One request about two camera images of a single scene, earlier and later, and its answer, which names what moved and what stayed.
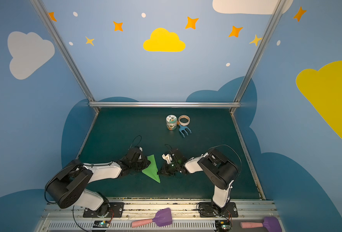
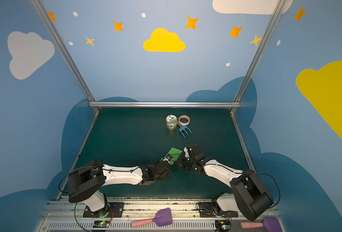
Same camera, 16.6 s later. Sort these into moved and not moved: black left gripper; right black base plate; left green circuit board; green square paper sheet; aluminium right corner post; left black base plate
Moved: green square paper sheet; black left gripper
Not moved: left black base plate; left green circuit board; right black base plate; aluminium right corner post
